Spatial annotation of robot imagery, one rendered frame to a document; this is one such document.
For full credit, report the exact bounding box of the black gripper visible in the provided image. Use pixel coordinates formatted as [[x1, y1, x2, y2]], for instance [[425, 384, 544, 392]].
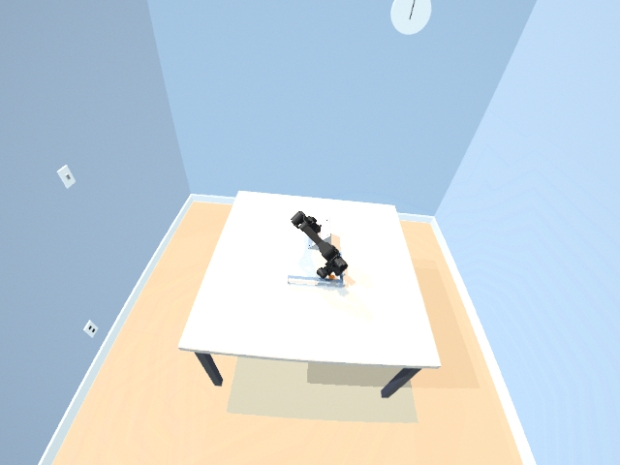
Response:
[[316, 262, 335, 279]]

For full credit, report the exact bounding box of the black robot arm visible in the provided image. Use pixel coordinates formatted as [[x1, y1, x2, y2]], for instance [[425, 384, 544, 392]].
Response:
[[291, 211, 349, 277]]

